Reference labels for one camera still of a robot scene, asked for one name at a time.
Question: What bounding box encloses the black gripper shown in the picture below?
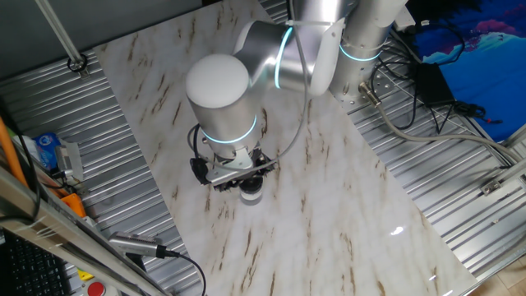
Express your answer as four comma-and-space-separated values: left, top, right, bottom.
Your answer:
212, 149, 278, 193

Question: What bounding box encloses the orange button box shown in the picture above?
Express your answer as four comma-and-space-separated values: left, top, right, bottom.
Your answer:
60, 192, 88, 219

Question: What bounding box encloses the grey finned metal device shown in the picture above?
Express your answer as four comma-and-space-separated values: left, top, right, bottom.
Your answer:
54, 139, 85, 184

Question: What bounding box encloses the red button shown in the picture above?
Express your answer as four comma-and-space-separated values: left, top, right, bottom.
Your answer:
84, 280, 120, 296

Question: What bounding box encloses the blue white tissue packet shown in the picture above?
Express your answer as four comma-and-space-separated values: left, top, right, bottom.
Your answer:
12, 132, 62, 172

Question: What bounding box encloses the black power adapter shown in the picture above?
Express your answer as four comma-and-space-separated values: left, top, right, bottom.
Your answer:
413, 61, 457, 108

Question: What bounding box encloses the white power strip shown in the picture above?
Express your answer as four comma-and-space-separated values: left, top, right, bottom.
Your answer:
393, 7, 417, 34

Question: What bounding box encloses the black keyboard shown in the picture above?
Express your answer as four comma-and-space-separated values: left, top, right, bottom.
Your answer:
0, 229, 75, 296

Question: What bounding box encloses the blue printed poster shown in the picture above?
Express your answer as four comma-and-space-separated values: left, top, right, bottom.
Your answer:
413, 0, 526, 143

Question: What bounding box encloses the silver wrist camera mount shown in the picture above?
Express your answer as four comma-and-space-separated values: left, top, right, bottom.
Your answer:
205, 148, 255, 185

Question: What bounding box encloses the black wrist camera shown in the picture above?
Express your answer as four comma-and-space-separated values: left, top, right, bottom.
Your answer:
189, 157, 210, 186

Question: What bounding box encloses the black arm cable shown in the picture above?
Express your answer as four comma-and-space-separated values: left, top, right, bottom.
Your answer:
191, 123, 206, 162

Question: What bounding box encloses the black camera cable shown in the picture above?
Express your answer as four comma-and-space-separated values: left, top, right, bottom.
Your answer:
162, 246, 208, 296

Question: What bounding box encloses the silver finned camera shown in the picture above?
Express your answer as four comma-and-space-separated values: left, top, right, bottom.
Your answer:
108, 230, 168, 260

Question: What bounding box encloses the thick grey cable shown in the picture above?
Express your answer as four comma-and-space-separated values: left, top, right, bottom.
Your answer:
358, 81, 526, 165

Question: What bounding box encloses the black base cable bundle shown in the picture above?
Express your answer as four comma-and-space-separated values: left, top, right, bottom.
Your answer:
369, 53, 420, 132

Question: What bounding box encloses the aluminium frame beam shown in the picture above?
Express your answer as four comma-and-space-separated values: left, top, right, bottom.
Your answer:
0, 164, 173, 296

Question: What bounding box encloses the black ring on post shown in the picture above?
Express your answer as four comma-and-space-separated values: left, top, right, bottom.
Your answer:
67, 52, 89, 74

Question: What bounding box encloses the black hanging cable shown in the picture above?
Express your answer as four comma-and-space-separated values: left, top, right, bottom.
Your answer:
0, 98, 42, 215

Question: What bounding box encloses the black cable with plug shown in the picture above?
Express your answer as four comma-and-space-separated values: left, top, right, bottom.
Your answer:
451, 100, 503, 124

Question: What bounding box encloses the aluminium frame post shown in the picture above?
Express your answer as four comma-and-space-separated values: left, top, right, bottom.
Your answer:
35, 0, 91, 80

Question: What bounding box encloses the orange hose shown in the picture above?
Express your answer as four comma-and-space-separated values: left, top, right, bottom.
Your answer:
0, 116, 30, 188

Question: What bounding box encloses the metal corner bracket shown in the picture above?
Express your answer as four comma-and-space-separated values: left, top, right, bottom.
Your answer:
479, 178, 505, 197

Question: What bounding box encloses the thin black cable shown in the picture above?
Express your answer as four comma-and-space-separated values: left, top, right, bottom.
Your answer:
418, 19, 468, 63

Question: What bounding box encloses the aluminium frame rail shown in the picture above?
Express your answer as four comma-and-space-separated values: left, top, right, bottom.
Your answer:
478, 123, 526, 197

